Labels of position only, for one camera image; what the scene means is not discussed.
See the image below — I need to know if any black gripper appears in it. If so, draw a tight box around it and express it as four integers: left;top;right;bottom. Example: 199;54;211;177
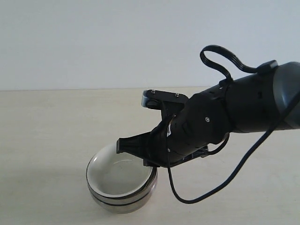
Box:
116;112;229;168

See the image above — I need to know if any white ceramic floral bowl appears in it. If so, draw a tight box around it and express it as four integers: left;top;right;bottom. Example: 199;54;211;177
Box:
86;143;153;198

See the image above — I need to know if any plain stainless steel bowl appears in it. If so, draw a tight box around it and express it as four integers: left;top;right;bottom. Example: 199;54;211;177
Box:
86;166;158;207

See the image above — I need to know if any dimpled stainless steel bowl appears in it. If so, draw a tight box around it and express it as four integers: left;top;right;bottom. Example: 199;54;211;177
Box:
89;182;157;214

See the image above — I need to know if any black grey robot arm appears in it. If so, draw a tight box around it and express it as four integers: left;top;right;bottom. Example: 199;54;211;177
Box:
116;62;300;167

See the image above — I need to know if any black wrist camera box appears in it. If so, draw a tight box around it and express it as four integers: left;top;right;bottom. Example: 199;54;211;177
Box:
141;89;189;119

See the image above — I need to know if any black round cable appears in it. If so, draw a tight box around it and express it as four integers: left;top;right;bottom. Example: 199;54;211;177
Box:
166;93;300;204

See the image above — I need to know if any black flat ribbon cable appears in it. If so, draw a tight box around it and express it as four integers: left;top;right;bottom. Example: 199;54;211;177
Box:
200;45;278;82

